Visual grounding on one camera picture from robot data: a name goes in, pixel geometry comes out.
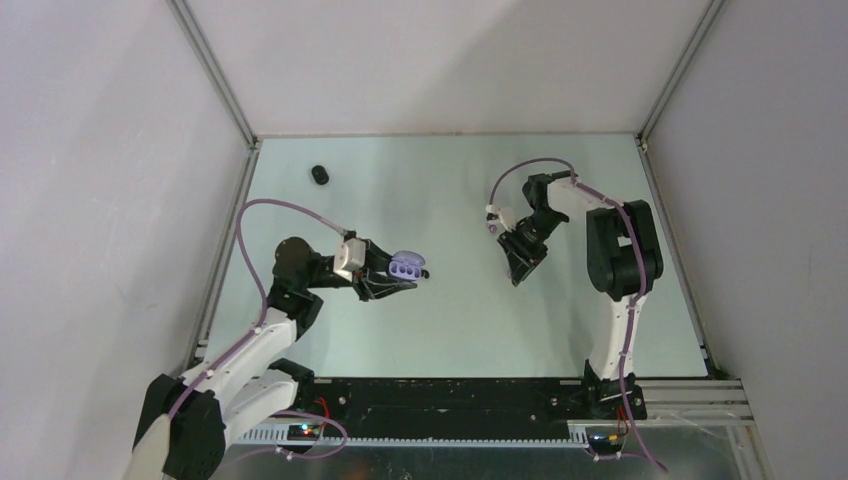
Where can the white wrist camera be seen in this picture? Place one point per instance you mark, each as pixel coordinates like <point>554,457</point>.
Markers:
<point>503,218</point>
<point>349,258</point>

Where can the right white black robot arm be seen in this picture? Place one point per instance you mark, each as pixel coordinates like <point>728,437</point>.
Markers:
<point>624,260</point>

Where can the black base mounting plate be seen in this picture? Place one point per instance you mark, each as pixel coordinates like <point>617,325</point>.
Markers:
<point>469,409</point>

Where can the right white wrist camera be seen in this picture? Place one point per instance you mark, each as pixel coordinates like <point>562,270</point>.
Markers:
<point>503,218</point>

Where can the black oval case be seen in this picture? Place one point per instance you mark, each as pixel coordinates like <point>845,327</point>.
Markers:
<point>320,175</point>

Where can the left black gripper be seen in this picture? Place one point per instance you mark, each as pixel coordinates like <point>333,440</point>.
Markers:
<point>374,290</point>

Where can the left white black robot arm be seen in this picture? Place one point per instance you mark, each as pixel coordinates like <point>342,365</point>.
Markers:
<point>189,421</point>

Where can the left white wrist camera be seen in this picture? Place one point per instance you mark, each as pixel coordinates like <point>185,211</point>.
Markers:
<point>349,258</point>

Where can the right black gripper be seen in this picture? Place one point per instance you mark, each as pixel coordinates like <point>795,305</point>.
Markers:
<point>518,250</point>

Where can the aluminium frame rail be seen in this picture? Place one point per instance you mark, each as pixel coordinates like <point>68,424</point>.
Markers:
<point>692,403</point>

